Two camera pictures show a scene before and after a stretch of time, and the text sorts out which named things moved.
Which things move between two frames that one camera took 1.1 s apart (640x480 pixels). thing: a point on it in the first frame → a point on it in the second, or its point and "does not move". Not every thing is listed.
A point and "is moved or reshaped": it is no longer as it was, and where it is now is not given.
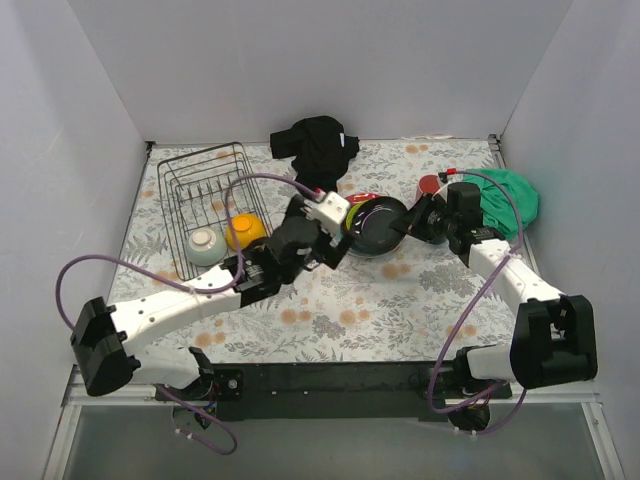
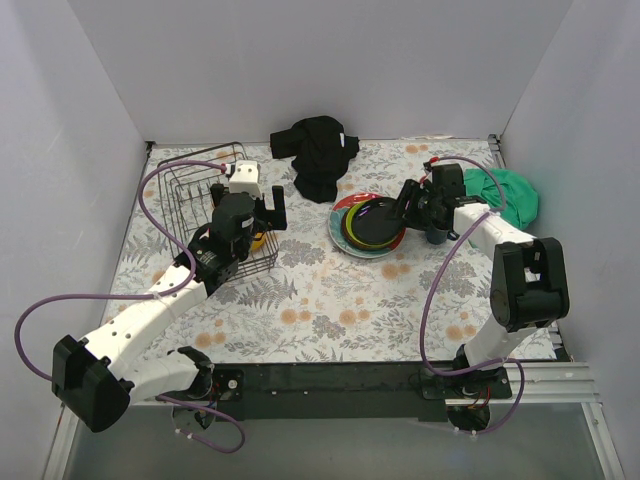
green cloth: [498, 214] does not move
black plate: [370, 233] is moved or reshaped
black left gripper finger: [330, 251] → [271, 219]
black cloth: [320, 148] does not move
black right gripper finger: [422, 208] → [411, 193]
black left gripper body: [325, 245] → [267, 216]
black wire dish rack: [214, 206] does not move
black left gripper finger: [295, 208] → [217, 191]
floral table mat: [202, 207] does not move
